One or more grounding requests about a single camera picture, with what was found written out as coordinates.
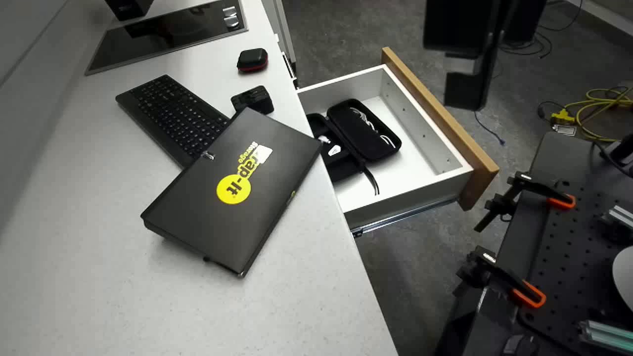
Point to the short aluminium extrusion bar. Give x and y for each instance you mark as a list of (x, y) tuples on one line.
[(620, 220)]

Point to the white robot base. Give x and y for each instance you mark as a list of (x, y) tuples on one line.
[(626, 277)]

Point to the black laptop with yellow sticker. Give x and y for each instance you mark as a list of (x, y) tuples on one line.
[(231, 190)]

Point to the black flat monitor base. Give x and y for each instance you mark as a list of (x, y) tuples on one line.
[(166, 34)]

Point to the long aluminium extrusion bar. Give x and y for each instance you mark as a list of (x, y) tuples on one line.
[(607, 335)]

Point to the black device on table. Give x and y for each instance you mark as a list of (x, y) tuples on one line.
[(620, 153)]

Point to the black computer keyboard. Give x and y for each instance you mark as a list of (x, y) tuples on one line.
[(171, 117)]

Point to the black zip pouch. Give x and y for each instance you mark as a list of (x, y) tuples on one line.
[(363, 131)]

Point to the small black box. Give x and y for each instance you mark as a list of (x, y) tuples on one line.
[(253, 99)]

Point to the black robot table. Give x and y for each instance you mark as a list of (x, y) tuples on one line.
[(547, 159)]

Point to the black perforated mounting board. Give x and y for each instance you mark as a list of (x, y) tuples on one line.
[(575, 250)]

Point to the small black red-trimmed case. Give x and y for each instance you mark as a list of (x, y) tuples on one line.
[(253, 60)]

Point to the black equipment stand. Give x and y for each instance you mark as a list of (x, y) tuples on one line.
[(466, 26)]

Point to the black box on floor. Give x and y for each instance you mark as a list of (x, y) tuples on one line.
[(526, 18)]

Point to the white drawer with wooden front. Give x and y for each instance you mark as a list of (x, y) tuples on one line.
[(429, 165)]

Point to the black monitor stand post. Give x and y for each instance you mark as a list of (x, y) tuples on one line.
[(130, 7)]

